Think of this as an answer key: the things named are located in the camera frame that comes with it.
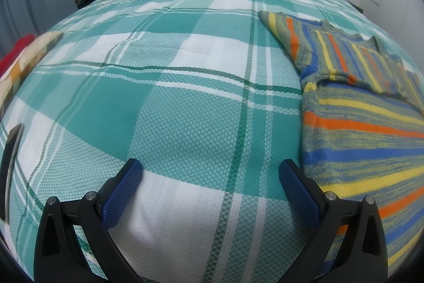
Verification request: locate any bed with green plaid sheet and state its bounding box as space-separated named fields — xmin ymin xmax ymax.
xmin=0 ymin=0 xmax=424 ymax=283

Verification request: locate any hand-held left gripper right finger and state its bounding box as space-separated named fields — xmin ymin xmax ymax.
xmin=279 ymin=160 xmax=388 ymax=283

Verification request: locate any red folded garment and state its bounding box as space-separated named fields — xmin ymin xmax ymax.
xmin=0 ymin=34 xmax=35 ymax=73

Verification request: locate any cream checked folded garment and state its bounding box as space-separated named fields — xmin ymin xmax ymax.
xmin=0 ymin=31 xmax=63 ymax=111

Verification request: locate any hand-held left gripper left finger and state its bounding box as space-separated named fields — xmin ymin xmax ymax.
xmin=34 ymin=158 xmax=144 ymax=283

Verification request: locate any striped knit sweater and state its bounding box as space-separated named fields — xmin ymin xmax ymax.
xmin=258 ymin=10 xmax=424 ymax=273

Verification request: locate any black smartphone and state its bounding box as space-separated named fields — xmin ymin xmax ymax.
xmin=0 ymin=123 xmax=25 ymax=225

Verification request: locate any dark wooden nightstand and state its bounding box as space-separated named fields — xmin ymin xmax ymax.
xmin=346 ymin=0 xmax=365 ymax=14

